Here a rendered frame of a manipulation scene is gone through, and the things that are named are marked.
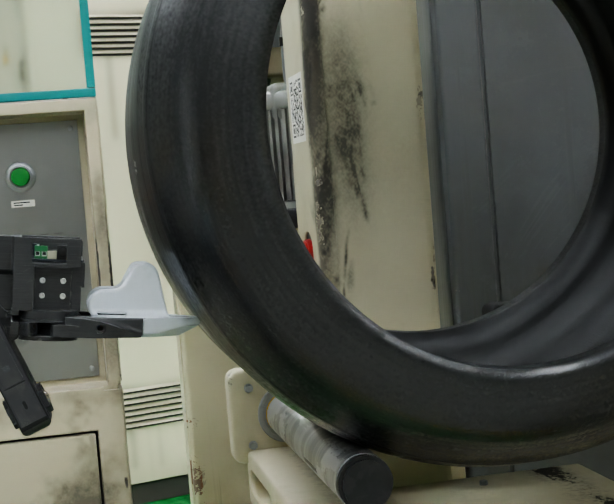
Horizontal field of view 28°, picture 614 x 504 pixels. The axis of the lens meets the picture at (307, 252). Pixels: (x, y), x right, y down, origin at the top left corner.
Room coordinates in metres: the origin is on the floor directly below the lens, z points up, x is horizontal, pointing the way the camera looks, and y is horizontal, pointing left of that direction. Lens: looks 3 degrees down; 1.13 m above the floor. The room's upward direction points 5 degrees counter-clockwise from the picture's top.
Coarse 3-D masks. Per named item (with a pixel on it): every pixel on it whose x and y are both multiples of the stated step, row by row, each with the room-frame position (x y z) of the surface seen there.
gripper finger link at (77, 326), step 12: (48, 324) 0.98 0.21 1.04; (60, 324) 0.98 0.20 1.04; (72, 324) 0.97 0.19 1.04; (84, 324) 0.97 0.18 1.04; (96, 324) 0.97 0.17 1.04; (108, 324) 0.98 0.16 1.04; (120, 324) 0.99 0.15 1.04; (132, 324) 0.99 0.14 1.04; (60, 336) 0.97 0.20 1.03; (72, 336) 0.97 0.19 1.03; (84, 336) 0.97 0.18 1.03; (96, 336) 0.97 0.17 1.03; (108, 336) 0.98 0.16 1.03; (120, 336) 0.98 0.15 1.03; (132, 336) 0.99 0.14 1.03
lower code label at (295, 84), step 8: (288, 80) 1.43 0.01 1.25; (296, 80) 1.39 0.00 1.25; (296, 88) 1.39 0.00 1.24; (296, 96) 1.39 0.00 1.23; (296, 104) 1.40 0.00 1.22; (296, 112) 1.40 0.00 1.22; (296, 120) 1.41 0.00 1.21; (304, 120) 1.36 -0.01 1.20; (296, 128) 1.41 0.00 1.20; (304, 128) 1.36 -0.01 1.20; (296, 136) 1.41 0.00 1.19; (304, 136) 1.37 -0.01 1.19
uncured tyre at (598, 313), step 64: (192, 0) 0.93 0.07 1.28; (256, 0) 0.92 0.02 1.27; (576, 0) 1.27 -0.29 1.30; (192, 64) 0.92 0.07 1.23; (256, 64) 0.92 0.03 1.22; (128, 128) 1.08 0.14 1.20; (192, 128) 0.92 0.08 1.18; (256, 128) 0.92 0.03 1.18; (192, 192) 0.93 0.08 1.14; (256, 192) 0.92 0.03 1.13; (192, 256) 0.94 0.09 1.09; (256, 256) 0.92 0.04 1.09; (576, 256) 1.26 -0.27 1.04; (256, 320) 0.94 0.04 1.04; (320, 320) 0.93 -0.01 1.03; (512, 320) 1.25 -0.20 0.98; (576, 320) 1.25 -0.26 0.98; (320, 384) 0.95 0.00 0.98; (384, 384) 0.94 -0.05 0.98; (448, 384) 0.95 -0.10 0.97; (512, 384) 0.95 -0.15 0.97; (576, 384) 0.97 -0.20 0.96; (384, 448) 0.99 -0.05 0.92; (448, 448) 0.97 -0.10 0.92; (512, 448) 0.98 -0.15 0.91; (576, 448) 1.00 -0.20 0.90
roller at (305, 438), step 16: (272, 400) 1.29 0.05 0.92; (272, 416) 1.25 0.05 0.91; (288, 416) 1.19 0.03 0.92; (288, 432) 1.17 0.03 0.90; (304, 432) 1.11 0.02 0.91; (320, 432) 1.08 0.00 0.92; (304, 448) 1.09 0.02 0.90; (320, 448) 1.04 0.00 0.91; (336, 448) 1.01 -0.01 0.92; (352, 448) 0.99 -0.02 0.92; (320, 464) 1.02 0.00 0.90; (336, 464) 0.98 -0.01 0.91; (352, 464) 0.96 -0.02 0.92; (368, 464) 0.96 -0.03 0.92; (384, 464) 0.97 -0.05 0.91; (336, 480) 0.97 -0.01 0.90; (352, 480) 0.96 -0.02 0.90; (368, 480) 0.96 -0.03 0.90; (384, 480) 0.96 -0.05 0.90; (352, 496) 0.96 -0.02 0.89; (368, 496) 0.96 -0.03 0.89; (384, 496) 0.96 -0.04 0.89
